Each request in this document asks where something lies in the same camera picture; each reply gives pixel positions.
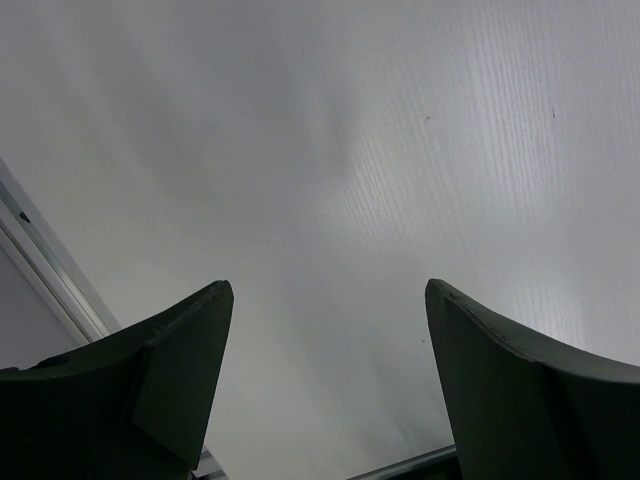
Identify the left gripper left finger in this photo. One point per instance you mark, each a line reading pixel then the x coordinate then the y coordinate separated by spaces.
pixel 133 405

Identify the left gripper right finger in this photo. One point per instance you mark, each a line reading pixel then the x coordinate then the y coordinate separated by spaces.
pixel 523 405

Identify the aluminium side frame rail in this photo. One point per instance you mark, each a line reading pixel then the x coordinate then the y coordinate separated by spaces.
pixel 47 265

